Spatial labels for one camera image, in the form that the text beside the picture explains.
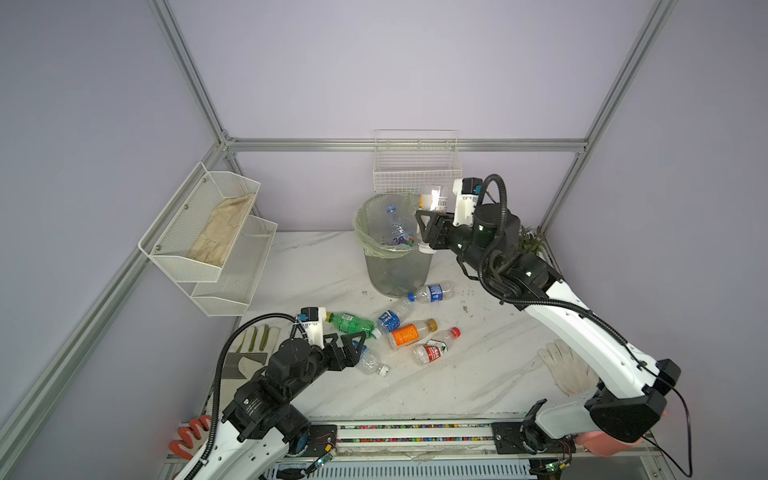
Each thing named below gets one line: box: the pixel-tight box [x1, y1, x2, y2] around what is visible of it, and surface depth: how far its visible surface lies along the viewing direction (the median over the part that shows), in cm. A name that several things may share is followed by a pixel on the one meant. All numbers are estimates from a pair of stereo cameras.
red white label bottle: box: [413, 327, 461, 364], surface depth 86 cm
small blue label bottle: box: [372, 300, 416, 339], surface depth 92 cm
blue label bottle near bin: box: [407, 283, 454, 303], surface depth 99 cm
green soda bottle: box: [326, 312, 375, 340], surface depth 92 cm
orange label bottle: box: [388, 318, 438, 349], surface depth 88 cm
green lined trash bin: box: [353, 193, 433, 298], surface depth 95 cm
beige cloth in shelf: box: [188, 193, 255, 267], surface depth 81 cm
